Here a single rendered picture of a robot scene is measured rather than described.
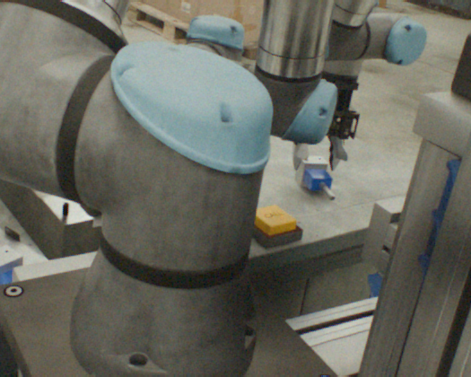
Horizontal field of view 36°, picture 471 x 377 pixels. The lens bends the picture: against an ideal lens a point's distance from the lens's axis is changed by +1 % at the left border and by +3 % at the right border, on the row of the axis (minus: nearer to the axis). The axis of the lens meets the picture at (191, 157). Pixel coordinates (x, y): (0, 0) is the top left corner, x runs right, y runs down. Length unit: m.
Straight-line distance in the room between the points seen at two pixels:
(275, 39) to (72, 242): 0.46
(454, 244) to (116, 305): 0.24
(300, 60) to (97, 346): 0.38
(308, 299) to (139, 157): 1.02
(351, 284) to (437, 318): 1.00
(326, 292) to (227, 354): 0.94
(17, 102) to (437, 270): 0.31
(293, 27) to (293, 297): 0.77
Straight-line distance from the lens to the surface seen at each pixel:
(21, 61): 0.52
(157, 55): 0.50
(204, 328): 0.52
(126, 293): 0.52
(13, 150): 0.52
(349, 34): 1.13
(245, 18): 5.00
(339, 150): 1.42
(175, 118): 0.44
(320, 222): 1.32
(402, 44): 1.20
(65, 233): 1.03
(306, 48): 0.76
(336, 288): 1.50
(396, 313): 0.64
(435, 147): 0.58
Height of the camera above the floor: 1.41
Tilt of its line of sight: 24 degrees down
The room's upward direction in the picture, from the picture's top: 8 degrees clockwise
